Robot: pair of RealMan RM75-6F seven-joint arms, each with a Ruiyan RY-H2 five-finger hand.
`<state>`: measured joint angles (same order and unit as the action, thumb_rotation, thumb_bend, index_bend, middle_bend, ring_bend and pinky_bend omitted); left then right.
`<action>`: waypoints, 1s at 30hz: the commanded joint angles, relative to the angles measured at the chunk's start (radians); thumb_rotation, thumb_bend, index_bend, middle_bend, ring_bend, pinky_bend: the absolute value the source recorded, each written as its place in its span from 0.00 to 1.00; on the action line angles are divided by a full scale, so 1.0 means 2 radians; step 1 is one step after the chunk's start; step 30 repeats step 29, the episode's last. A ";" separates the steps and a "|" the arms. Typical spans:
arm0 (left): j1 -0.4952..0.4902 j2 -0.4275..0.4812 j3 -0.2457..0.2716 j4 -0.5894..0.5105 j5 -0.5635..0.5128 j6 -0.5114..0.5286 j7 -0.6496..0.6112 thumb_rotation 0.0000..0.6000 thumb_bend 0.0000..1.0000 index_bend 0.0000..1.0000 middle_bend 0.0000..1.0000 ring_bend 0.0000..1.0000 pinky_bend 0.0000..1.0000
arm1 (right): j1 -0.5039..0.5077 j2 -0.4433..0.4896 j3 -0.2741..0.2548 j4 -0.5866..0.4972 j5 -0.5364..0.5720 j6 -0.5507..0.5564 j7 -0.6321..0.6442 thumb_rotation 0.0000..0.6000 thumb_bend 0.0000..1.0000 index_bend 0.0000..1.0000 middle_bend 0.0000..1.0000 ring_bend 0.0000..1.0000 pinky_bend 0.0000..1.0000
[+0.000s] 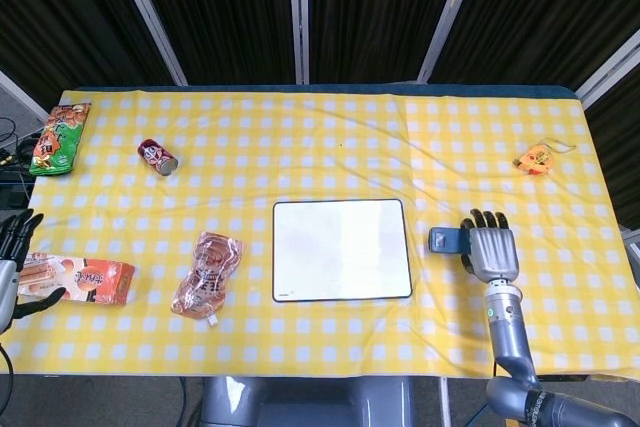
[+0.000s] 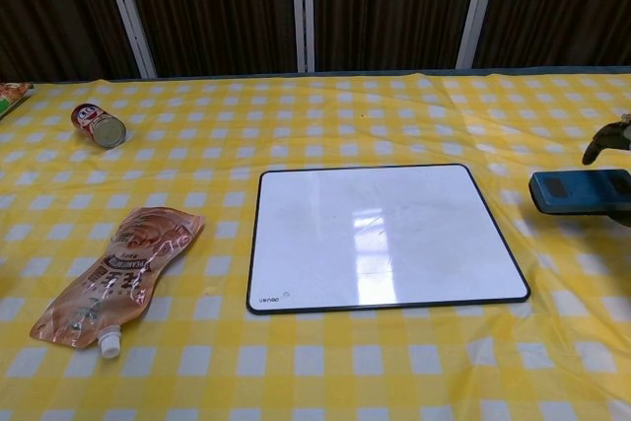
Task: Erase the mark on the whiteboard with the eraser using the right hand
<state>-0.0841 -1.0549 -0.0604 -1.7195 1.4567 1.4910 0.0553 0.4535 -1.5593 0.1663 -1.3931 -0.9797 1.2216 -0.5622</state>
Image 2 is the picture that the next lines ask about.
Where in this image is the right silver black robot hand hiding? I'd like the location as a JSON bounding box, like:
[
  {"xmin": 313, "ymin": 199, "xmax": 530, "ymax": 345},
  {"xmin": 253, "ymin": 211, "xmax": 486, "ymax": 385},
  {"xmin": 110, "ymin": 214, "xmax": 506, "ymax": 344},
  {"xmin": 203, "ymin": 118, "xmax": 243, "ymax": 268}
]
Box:
[{"xmin": 581, "ymin": 113, "xmax": 631, "ymax": 228}]

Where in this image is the blue board eraser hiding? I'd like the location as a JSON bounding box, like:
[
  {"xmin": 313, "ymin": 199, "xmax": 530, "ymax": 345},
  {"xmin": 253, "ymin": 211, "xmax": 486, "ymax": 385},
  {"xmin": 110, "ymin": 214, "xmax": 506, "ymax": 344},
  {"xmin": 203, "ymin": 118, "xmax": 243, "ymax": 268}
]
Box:
[{"xmin": 528, "ymin": 168, "xmax": 631, "ymax": 216}]

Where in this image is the white board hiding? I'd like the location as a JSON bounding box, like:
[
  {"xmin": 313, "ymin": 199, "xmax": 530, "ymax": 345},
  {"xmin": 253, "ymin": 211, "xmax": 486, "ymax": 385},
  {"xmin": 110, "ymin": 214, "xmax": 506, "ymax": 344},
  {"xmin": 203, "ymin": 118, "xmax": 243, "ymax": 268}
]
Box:
[{"xmin": 245, "ymin": 163, "xmax": 531, "ymax": 316}]

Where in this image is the blue-edged table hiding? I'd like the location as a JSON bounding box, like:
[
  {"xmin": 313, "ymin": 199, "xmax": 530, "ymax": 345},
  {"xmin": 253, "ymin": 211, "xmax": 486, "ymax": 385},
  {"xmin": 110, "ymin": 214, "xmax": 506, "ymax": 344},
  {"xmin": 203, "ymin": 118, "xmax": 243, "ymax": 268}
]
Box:
[{"xmin": 48, "ymin": 64, "xmax": 631, "ymax": 83}]

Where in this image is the yellow white checked tablecloth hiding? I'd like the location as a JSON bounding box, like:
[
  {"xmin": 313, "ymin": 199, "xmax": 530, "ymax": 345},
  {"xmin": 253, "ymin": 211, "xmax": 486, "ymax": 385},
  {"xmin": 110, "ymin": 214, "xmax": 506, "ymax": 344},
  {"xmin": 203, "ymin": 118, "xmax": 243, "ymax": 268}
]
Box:
[{"xmin": 0, "ymin": 70, "xmax": 631, "ymax": 421}]

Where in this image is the orange spout drink pouch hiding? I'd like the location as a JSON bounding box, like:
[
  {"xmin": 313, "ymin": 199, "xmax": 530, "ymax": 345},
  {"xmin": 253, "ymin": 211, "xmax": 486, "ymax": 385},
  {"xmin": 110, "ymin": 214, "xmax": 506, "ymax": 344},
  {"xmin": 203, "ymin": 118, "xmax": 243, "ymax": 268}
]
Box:
[{"xmin": 30, "ymin": 206, "xmax": 206, "ymax": 359}]

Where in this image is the red drink can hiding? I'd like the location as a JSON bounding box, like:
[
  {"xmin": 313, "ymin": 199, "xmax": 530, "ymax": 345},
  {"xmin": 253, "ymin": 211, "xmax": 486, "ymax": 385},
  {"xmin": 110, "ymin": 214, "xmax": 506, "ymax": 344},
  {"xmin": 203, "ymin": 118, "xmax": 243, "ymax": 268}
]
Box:
[{"xmin": 70, "ymin": 103, "xmax": 127, "ymax": 148}]

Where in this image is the green orange snack bag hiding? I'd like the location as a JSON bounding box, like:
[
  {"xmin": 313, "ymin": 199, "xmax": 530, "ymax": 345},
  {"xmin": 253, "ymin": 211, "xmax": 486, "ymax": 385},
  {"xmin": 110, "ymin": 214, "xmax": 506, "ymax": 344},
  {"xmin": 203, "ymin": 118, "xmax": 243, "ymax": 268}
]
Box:
[{"xmin": 0, "ymin": 81, "xmax": 35, "ymax": 121}]

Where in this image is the white partition post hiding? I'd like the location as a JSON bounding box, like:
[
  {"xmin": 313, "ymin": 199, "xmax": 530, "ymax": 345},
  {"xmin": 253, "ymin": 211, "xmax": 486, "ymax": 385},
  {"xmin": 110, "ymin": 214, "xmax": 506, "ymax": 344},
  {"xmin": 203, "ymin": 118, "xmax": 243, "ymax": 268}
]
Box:
[
  {"xmin": 98, "ymin": 0, "xmax": 158, "ymax": 80},
  {"xmin": 456, "ymin": 0, "xmax": 503, "ymax": 70},
  {"xmin": 291, "ymin": 0, "xmax": 316, "ymax": 73}
]

